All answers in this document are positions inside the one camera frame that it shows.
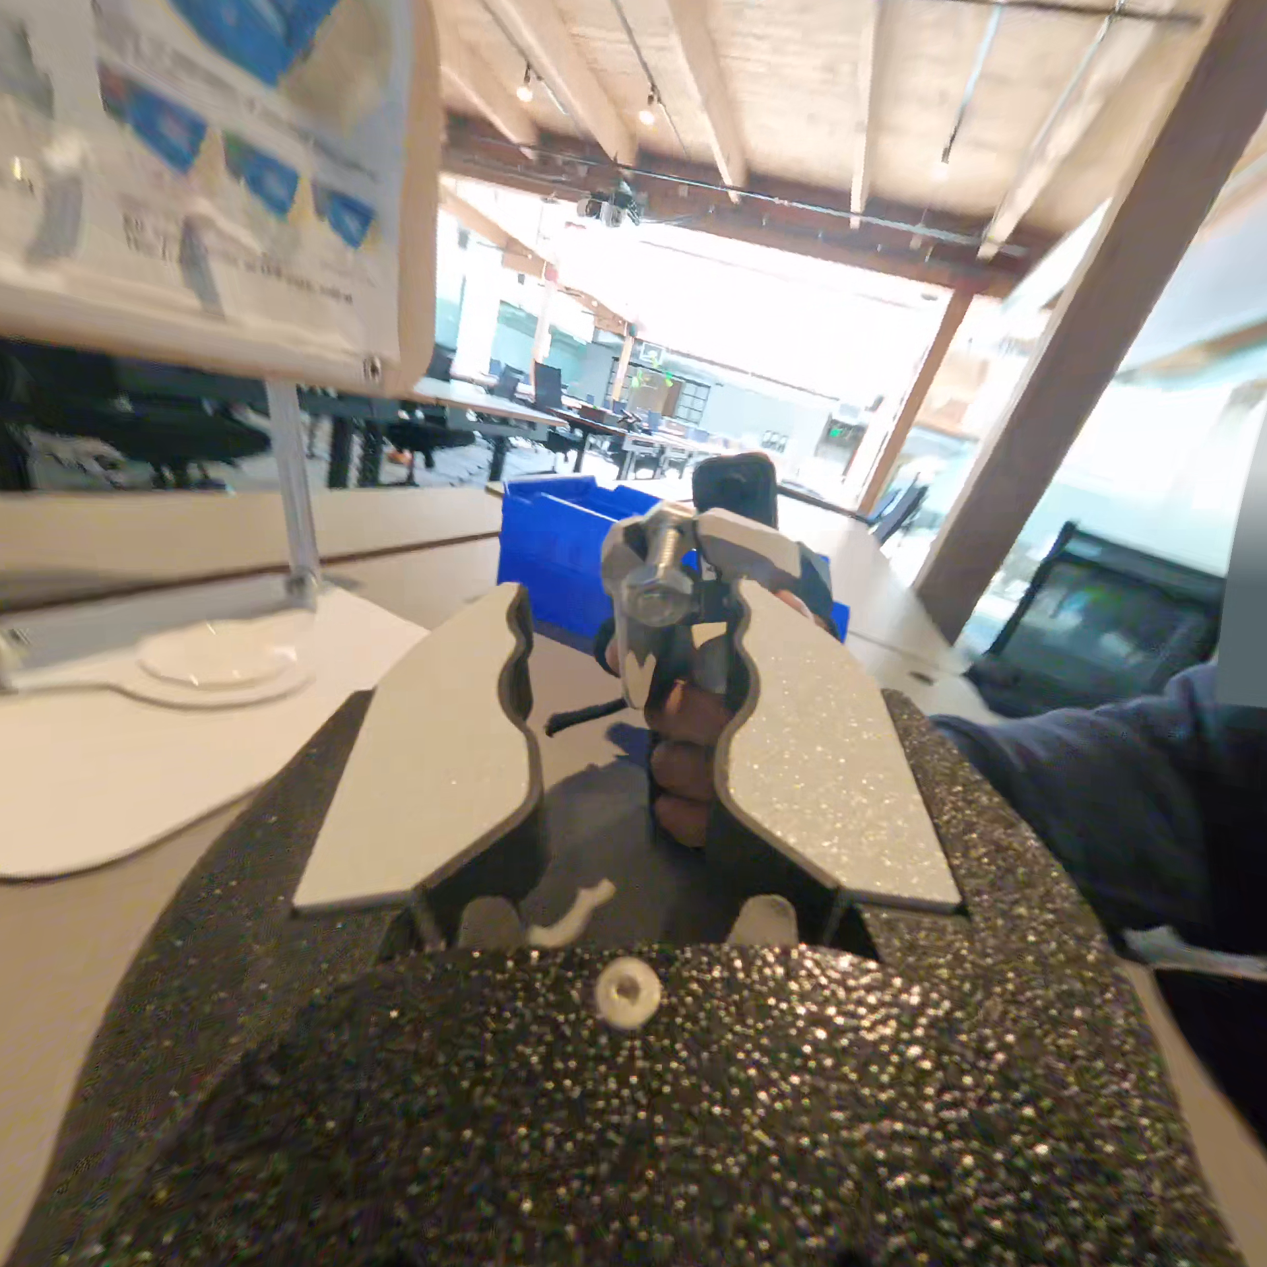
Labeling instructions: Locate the steel hex nut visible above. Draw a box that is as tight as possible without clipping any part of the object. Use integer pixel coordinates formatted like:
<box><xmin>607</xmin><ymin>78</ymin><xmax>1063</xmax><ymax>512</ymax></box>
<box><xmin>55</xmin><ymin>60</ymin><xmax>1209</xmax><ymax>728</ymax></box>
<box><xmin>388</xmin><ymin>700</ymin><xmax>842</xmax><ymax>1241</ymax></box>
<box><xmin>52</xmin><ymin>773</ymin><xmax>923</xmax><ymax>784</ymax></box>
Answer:
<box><xmin>624</xmin><ymin>577</ymin><xmax>701</xmax><ymax>628</ymax></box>

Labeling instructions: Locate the row of office desks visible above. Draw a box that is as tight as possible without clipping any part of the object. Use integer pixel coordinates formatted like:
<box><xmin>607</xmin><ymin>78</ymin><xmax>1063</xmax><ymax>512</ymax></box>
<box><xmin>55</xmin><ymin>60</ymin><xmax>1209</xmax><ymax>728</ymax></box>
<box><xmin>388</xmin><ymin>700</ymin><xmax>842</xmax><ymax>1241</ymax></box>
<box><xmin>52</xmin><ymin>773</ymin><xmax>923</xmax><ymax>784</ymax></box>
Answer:
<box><xmin>416</xmin><ymin>347</ymin><xmax>872</xmax><ymax>487</ymax></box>

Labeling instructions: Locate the printed instruction sheet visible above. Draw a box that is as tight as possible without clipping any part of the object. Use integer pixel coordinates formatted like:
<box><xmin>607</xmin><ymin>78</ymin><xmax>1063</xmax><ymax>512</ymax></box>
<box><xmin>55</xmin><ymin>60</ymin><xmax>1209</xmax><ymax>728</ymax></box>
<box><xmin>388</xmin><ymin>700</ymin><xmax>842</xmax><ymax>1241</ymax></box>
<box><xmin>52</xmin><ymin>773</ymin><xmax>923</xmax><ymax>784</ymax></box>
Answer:
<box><xmin>0</xmin><ymin>0</ymin><xmax>417</xmax><ymax>362</ymax></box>

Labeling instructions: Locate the person's right hand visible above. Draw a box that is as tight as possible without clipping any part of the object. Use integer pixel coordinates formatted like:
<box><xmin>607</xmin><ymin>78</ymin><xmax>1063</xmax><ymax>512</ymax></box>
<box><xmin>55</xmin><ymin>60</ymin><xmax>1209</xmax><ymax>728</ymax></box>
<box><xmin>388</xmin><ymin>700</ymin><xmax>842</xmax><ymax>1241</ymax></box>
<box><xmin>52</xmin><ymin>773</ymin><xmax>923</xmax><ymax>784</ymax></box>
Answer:
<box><xmin>643</xmin><ymin>683</ymin><xmax>734</xmax><ymax>851</ymax></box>

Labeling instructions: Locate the person's right forearm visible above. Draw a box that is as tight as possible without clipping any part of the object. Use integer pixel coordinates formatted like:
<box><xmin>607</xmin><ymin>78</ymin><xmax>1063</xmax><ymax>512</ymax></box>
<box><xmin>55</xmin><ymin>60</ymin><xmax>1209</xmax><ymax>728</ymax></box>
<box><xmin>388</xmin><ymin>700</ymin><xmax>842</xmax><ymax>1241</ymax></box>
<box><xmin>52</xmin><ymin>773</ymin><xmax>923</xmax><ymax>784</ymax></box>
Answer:
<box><xmin>930</xmin><ymin>664</ymin><xmax>1267</xmax><ymax>953</ymax></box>

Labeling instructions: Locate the black office chair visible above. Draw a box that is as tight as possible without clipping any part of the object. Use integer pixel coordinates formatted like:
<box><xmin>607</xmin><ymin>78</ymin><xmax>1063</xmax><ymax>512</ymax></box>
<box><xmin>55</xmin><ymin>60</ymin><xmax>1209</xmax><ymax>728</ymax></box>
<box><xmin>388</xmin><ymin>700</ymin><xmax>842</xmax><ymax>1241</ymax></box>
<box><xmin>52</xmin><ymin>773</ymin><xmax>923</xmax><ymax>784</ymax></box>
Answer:
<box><xmin>975</xmin><ymin>519</ymin><xmax>1228</xmax><ymax>716</ymax></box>

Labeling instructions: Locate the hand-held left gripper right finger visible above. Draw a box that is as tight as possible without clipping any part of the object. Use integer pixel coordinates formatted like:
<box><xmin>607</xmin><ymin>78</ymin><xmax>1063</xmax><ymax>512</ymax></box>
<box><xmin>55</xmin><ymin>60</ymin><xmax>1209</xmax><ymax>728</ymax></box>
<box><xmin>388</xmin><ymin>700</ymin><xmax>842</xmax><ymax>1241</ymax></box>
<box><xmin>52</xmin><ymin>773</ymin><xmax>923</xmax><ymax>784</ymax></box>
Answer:
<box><xmin>713</xmin><ymin>580</ymin><xmax>965</xmax><ymax>947</ymax></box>

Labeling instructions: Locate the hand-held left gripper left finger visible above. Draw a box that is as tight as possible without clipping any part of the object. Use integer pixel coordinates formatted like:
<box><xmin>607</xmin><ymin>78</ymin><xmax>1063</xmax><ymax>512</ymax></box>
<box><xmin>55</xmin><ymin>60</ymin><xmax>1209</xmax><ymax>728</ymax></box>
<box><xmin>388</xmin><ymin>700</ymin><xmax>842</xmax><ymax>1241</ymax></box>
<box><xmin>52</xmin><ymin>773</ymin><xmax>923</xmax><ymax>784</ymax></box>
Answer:
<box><xmin>292</xmin><ymin>581</ymin><xmax>548</xmax><ymax>949</ymax></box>

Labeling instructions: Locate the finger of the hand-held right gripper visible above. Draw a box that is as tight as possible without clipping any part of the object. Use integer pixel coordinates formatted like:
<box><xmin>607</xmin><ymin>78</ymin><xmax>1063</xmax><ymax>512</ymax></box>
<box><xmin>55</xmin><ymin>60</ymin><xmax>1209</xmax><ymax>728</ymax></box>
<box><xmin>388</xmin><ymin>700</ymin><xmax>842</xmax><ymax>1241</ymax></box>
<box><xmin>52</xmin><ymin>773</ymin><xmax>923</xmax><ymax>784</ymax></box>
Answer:
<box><xmin>695</xmin><ymin>510</ymin><xmax>805</xmax><ymax>621</ymax></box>
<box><xmin>601</xmin><ymin>507</ymin><xmax>662</xmax><ymax>711</ymax></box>

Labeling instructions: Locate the steel hex bolt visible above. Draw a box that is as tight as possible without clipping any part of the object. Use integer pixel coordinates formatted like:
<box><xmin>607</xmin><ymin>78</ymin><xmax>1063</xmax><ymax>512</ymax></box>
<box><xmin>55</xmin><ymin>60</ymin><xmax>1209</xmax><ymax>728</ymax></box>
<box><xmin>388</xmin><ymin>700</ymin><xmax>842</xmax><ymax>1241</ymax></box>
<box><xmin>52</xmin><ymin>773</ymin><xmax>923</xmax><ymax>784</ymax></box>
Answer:
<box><xmin>648</xmin><ymin>504</ymin><xmax>701</xmax><ymax>586</ymax></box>

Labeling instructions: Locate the grey stand pole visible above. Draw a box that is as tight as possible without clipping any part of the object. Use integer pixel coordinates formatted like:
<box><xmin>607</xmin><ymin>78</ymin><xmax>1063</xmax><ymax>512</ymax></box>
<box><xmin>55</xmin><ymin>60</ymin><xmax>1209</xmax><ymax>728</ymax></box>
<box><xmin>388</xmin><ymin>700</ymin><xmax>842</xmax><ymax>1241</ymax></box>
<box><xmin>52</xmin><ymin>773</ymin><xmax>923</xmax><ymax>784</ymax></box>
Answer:
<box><xmin>265</xmin><ymin>382</ymin><xmax>326</xmax><ymax>605</ymax></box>

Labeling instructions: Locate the wooden sign board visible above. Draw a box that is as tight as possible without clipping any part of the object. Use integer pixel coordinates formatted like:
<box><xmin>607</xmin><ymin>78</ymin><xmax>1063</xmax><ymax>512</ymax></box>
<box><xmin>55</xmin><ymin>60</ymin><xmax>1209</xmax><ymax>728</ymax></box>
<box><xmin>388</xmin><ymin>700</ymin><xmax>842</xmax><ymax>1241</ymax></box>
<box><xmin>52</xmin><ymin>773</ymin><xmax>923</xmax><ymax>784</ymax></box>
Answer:
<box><xmin>0</xmin><ymin>0</ymin><xmax>442</xmax><ymax>397</ymax></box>

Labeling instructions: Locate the blue plastic bin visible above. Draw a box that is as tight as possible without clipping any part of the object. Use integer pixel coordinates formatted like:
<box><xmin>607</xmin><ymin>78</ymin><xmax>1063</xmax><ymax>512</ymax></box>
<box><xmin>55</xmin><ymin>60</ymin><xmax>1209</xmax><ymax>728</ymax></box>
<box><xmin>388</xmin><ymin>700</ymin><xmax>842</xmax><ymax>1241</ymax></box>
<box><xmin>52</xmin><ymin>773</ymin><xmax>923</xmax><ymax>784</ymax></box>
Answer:
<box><xmin>497</xmin><ymin>476</ymin><xmax>853</xmax><ymax>645</ymax></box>

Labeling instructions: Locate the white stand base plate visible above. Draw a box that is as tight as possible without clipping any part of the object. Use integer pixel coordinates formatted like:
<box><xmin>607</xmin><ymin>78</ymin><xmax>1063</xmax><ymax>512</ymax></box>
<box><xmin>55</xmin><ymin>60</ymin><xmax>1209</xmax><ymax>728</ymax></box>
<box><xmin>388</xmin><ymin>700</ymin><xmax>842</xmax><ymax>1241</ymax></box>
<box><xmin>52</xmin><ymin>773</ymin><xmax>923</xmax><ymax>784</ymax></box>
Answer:
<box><xmin>0</xmin><ymin>585</ymin><xmax>437</xmax><ymax>883</ymax></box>

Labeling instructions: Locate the wooden support post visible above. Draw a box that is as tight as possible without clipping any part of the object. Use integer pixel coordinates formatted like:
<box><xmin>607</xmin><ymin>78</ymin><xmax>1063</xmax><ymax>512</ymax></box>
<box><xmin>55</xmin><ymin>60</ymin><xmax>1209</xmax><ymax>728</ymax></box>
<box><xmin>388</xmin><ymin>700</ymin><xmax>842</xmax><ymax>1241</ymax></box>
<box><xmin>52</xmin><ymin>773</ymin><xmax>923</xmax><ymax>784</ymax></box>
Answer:
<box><xmin>911</xmin><ymin>0</ymin><xmax>1267</xmax><ymax>645</ymax></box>

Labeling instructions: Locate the black cable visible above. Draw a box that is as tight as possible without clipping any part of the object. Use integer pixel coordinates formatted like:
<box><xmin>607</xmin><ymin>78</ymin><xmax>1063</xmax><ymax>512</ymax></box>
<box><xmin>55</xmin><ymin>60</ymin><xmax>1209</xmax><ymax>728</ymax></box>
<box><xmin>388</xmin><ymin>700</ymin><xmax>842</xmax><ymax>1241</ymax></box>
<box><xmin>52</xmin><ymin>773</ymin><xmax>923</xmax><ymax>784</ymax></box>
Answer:
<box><xmin>544</xmin><ymin>696</ymin><xmax>630</xmax><ymax>739</ymax></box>

